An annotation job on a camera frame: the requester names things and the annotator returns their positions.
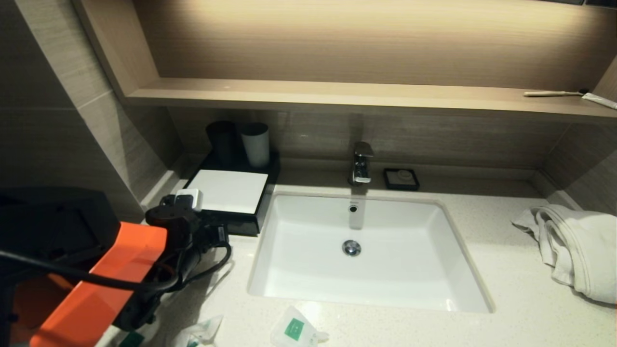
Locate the small round soap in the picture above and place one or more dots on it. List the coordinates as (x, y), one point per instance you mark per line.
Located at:
(403, 175)

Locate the wooden wall shelf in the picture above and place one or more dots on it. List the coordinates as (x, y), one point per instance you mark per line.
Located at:
(337, 96)

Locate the black cup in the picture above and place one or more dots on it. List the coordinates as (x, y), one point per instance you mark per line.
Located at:
(221, 142)

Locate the beige toothbrush with black head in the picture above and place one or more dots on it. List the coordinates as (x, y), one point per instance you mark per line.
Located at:
(549, 94)

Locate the white sink basin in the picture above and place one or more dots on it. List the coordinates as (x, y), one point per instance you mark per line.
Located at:
(385, 274)

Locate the black soap dish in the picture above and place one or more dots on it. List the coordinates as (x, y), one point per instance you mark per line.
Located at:
(389, 183)

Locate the chrome faucet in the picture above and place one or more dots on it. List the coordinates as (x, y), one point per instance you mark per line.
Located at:
(361, 164)

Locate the flat packet green square label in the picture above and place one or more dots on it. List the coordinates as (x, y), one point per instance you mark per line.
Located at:
(294, 330)

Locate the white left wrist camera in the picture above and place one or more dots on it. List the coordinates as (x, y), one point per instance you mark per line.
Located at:
(189, 199)

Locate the white towel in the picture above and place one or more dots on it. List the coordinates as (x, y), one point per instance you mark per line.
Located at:
(578, 250)

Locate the chrome sink drain stopper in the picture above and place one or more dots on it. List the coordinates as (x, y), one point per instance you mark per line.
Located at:
(352, 247)

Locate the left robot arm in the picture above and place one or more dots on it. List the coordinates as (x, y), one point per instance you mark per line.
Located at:
(115, 260)

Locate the white toothpaste tube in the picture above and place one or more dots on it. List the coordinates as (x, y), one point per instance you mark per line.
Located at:
(600, 100)

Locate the long toothbrush packet green label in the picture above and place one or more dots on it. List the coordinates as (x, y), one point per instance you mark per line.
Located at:
(131, 339)

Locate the grey white cup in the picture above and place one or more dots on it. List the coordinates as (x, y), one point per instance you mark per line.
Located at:
(255, 144)

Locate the black box drawer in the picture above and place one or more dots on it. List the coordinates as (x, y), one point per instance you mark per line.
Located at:
(246, 225)

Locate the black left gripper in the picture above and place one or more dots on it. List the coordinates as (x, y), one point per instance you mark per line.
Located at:
(214, 236)

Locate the crumpled small white packet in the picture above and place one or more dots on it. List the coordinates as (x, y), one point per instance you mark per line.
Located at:
(197, 332)

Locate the black box with white lid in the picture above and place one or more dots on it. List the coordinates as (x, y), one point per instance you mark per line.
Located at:
(231, 190)

